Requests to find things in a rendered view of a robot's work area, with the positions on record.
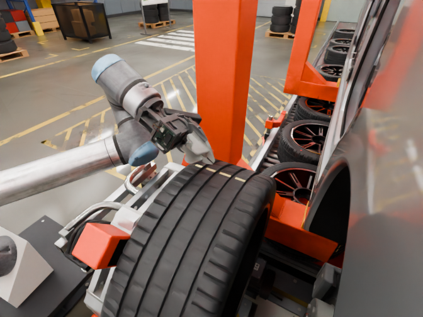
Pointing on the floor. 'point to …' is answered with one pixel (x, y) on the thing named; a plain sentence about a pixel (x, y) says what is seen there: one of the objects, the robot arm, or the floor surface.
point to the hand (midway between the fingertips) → (211, 158)
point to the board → (153, 4)
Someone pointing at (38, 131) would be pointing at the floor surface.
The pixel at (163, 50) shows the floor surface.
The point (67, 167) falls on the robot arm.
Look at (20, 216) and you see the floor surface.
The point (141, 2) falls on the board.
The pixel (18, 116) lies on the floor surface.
